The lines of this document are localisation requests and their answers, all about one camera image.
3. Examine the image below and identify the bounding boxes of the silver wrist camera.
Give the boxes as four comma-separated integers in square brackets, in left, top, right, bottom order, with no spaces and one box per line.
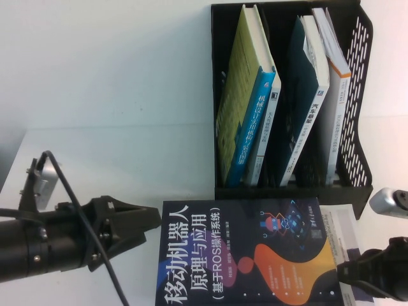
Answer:
[368,187,408,220]
[18,155,62,213]

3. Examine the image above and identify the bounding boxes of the blue grey Billion Dollar book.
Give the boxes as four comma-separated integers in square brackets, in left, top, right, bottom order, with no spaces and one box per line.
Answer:
[318,206,361,306]

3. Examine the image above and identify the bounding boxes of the thin white spine book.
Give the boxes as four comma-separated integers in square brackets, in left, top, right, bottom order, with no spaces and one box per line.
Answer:
[241,73,282,186]

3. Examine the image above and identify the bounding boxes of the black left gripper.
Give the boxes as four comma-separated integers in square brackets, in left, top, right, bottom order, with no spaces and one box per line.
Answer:
[40,196,162,273]

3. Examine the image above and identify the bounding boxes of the black left camera cable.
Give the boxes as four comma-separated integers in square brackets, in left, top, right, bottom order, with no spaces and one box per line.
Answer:
[40,149,131,306]

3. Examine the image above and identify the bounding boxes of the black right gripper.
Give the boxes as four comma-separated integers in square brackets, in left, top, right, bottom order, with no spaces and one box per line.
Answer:
[336,237,408,301]

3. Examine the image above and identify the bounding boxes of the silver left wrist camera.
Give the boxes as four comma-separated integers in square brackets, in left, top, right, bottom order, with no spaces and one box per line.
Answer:
[18,155,62,213]

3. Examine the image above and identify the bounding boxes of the dark mobile robot book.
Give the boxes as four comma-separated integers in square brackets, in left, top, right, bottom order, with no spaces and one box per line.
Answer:
[154,196,344,306]

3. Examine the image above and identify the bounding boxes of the dark teal cover car book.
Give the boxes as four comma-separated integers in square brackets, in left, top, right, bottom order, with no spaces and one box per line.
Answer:
[277,15,330,187]

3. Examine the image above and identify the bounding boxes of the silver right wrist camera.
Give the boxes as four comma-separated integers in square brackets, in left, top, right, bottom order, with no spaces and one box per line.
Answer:
[368,187,408,220]

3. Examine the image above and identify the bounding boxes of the white book purple patch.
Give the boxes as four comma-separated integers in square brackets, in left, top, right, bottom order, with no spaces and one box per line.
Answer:
[318,203,377,304]

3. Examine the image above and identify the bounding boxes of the green cover blue spine book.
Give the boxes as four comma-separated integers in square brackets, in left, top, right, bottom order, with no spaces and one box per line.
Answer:
[215,4,277,188]

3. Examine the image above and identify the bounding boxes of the black mesh book stand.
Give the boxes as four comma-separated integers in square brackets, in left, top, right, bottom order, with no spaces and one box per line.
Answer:
[209,0,374,221]

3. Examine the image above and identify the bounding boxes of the white book orange band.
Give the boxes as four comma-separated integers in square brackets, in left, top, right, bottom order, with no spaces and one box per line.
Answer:
[310,7,352,186]

